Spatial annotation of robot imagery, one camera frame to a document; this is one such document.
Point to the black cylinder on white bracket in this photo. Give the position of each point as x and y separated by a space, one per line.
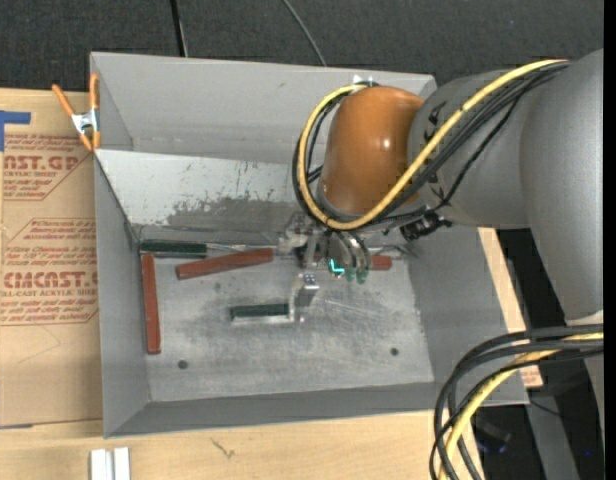
422 225

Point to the red-brown flat block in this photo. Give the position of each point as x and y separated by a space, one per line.
223 263
381 263
151 303

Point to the dark green flat block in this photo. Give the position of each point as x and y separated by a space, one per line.
174 248
260 312

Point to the grey metal bin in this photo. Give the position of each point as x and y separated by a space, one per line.
288 358

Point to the brown cardboard board red print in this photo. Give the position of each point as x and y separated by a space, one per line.
48 268

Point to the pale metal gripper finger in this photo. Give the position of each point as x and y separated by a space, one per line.
308 295
294 242

